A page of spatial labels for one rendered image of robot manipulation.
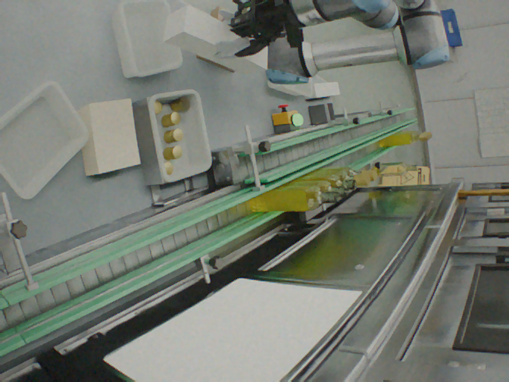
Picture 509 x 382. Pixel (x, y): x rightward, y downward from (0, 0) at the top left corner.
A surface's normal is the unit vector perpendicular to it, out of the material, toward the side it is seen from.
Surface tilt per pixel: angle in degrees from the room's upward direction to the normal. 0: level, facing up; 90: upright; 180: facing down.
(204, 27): 0
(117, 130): 0
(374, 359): 90
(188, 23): 0
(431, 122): 90
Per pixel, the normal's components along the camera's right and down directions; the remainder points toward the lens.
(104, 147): 0.77, -0.03
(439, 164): -0.61, 0.26
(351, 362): -0.19, -0.96
